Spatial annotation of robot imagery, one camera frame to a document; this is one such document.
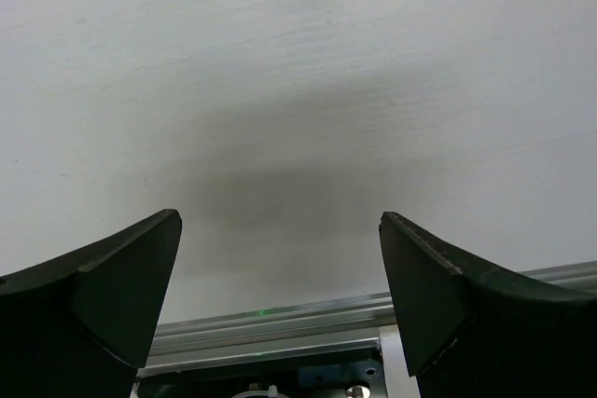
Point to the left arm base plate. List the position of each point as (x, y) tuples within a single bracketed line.
[(325, 375)]

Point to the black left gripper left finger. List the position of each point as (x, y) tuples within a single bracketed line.
[(82, 324)]

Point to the aluminium table rail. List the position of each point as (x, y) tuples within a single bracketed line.
[(352, 323)]

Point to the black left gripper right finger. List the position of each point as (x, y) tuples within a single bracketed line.
[(470, 328)]

